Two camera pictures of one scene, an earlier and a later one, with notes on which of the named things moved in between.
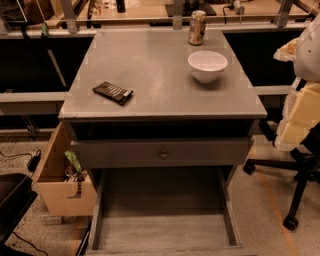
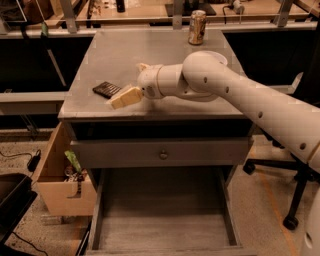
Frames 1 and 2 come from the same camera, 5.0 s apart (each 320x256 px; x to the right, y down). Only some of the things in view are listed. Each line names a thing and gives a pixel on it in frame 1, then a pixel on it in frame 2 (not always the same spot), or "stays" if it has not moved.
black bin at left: x=16 y=198 stays
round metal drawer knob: x=163 y=156 stays
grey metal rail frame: x=31 y=103 stays
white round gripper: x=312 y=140 → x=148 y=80
